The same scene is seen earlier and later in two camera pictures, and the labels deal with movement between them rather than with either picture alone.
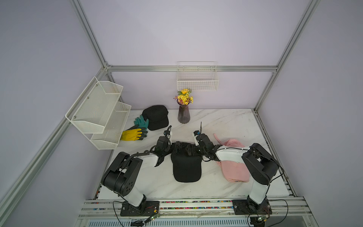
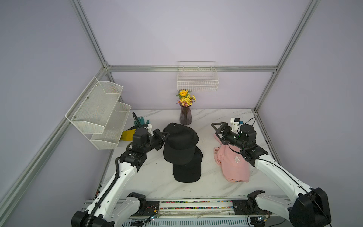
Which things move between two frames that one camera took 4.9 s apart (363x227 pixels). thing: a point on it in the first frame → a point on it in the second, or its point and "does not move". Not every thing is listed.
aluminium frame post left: x=89 y=29 does not move
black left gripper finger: x=167 y=132 → x=136 y=119
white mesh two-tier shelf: x=98 y=108 does not move
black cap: x=187 y=160 does not move
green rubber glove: x=140 y=122 does not move
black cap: x=157 y=115 → x=179 y=146
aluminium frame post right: x=311 y=8 does not move
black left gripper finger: x=177 y=147 → x=159 y=137
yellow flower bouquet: x=184 y=97 does not move
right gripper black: x=191 y=148 → x=225 y=126
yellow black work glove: x=134 y=134 does not move
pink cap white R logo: x=232 y=171 does not move
